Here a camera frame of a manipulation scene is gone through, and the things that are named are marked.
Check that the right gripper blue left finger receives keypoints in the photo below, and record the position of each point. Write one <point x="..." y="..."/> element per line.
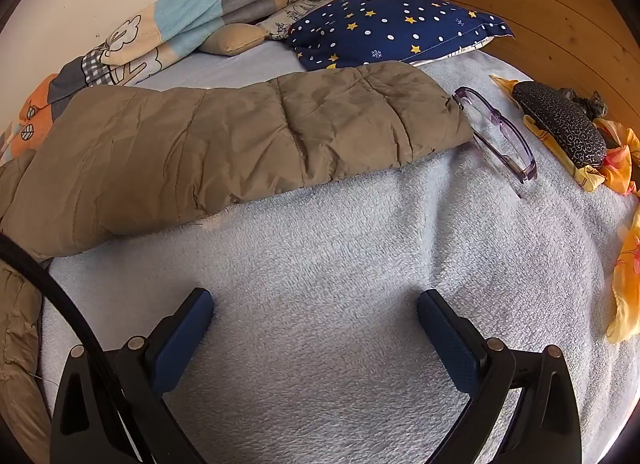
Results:
<point x="110" y="406"/>

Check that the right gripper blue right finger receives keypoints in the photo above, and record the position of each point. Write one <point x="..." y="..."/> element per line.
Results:
<point x="544" y="426"/>

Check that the brown puffer jacket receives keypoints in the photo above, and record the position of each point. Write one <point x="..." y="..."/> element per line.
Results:
<point x="125" y="162"/>

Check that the light blue cloud bedsheet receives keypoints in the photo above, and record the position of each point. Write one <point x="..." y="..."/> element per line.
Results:
<point x="315" y="353"/>

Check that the yellow orange floral cloth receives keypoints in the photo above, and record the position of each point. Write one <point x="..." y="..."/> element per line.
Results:
<point x="620" y="173"/>

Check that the black patterned glasses case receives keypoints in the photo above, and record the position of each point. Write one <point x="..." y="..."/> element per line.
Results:
<point x="568" y="124"/>

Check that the patchwork rolled blanket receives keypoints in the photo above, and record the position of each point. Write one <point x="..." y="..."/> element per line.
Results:
<point x="144" y="44"/>

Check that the beige small cushion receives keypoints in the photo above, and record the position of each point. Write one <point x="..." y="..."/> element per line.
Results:
<point x="233" y="39"/>

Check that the wooden headboard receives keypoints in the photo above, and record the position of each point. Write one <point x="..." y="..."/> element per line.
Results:
<point x="583" y="44"/>

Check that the grey printed pillow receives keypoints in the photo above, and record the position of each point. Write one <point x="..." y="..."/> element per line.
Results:
<point x="279" y="24"/>

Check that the navy star pillow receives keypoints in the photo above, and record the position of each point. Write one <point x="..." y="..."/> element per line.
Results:
<point x="347" y="33"/>

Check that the purple frame eyeglasses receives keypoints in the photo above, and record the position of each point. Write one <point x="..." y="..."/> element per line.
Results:
<point x="503" y="146"/>

